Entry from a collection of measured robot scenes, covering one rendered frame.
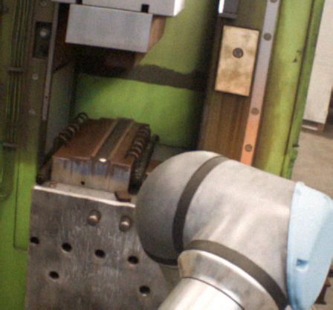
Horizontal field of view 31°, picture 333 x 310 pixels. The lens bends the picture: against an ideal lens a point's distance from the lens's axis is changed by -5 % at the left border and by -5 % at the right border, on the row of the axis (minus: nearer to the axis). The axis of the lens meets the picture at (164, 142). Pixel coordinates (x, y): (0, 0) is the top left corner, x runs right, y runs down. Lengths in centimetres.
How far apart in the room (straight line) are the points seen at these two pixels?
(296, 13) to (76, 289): 92
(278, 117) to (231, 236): 108
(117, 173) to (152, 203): 89
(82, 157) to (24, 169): 26
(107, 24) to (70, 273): 64
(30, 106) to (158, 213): 110
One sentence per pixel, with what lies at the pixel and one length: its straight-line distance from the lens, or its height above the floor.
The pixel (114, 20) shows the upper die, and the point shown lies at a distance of 145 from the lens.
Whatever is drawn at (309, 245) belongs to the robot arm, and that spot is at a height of 126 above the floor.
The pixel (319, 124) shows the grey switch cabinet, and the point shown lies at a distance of 685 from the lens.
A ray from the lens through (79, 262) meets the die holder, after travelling 158.
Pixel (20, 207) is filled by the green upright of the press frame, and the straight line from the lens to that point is 179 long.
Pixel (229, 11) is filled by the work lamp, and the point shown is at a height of 139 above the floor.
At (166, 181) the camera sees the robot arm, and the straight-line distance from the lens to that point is 63.
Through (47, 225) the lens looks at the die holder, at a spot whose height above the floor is 82.
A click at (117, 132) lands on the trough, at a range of 180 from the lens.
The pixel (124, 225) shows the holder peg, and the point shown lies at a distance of 146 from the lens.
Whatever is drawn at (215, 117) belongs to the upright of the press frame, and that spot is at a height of 111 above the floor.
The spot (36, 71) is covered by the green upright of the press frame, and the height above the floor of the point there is 116.
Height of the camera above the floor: 147
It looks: 16 degrees down
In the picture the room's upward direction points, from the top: 9 degrees clockwise
